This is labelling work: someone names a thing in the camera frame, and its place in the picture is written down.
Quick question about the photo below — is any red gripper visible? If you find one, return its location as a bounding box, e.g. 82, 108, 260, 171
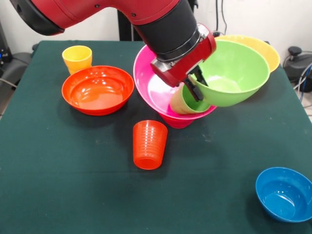
150, 23, 217, 102

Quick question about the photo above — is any green cup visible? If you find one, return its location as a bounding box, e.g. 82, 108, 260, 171
170, 84, 212, 115

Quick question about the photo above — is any light green bowl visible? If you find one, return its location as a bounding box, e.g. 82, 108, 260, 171
190, 40, 271, 107

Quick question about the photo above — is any large pink bowl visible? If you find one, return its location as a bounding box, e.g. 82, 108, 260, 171
133, 45, 217, 120

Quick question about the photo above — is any large orange bowl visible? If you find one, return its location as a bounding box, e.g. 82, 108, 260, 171
215, 34, 281, 73

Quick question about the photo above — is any orange-red ribbed cup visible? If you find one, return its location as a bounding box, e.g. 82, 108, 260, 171
133, 119, 168, 171

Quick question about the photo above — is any small dark blue bowl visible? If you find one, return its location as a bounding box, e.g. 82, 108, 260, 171
255, 167, 312, 223

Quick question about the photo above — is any red shallow bowl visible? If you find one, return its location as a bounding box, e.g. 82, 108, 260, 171
61, 65, 135, 117

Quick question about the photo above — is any yellow cup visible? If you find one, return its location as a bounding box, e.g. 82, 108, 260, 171
61, 45, 93, 75

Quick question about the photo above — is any dark green tablecloth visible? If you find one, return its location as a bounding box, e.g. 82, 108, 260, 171
0, 40, 312, 234

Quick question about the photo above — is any black equipment box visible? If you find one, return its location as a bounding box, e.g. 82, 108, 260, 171
0, 20, 13, 71

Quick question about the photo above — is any black wall cable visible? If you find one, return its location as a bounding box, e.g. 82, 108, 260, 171
215, 0, 228, 37

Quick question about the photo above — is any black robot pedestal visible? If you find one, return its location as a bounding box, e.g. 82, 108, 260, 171
117, 9, 147, 41

